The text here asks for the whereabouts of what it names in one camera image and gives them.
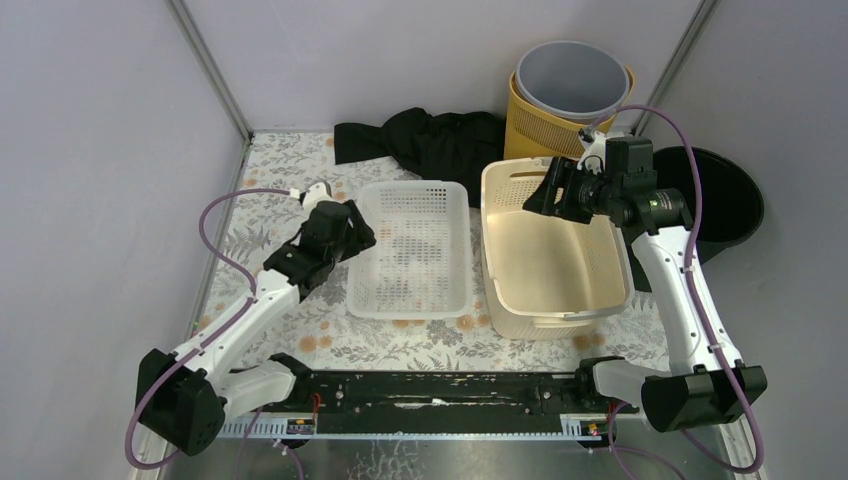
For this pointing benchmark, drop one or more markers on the grey plastic bin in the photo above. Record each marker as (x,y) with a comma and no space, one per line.
(572,80)

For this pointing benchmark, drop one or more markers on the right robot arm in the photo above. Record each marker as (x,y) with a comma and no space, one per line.
(708,382)

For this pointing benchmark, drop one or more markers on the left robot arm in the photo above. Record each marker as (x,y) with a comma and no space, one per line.
(186,396)

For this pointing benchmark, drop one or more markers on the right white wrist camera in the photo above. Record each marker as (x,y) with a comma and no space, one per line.
(593,158)

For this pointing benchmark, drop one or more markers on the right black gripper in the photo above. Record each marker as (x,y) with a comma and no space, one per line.
(562,174)

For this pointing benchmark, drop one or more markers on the black round bucket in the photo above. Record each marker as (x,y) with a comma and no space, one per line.
(733,203)

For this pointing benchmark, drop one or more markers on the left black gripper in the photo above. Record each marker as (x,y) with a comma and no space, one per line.
(351,234)

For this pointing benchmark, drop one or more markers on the white perforated plastic basket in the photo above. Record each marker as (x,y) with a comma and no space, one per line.
(421,265)

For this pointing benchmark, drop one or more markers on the cream plastic basket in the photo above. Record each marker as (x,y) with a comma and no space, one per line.
(546,278)

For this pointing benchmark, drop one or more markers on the yellow wastebasket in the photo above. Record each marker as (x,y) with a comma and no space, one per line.
(532,132)

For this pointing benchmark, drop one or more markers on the floral tablecloth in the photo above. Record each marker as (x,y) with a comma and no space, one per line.
(323,335)

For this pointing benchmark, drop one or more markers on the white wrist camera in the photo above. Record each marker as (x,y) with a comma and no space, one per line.
(593,158)
(312,196)

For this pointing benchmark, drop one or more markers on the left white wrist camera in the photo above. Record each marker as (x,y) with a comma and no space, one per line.
(312,196)

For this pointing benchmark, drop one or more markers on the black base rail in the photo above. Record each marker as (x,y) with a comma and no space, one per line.
(498,404)

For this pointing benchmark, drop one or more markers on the black cloth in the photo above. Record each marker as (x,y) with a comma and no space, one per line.
(449,146)

